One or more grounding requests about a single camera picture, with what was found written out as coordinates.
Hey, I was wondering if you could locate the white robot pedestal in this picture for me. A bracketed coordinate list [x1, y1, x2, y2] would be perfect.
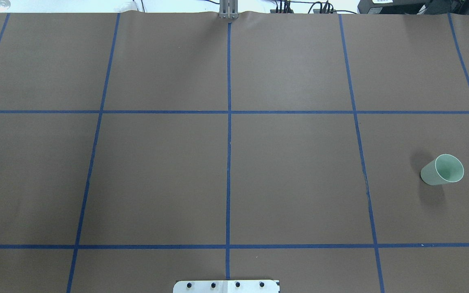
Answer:
[173, 280, 281, 293]

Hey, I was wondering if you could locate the black box with label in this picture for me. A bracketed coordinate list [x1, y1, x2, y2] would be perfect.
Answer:
[357, 0, 427, 15]

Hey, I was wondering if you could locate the aluminium frame post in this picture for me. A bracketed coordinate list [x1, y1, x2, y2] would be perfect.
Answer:
[218, 0, 239, 20]

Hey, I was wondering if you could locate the green plastic cup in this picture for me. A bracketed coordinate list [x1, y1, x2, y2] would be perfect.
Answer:
[419, 154, 464, 186]

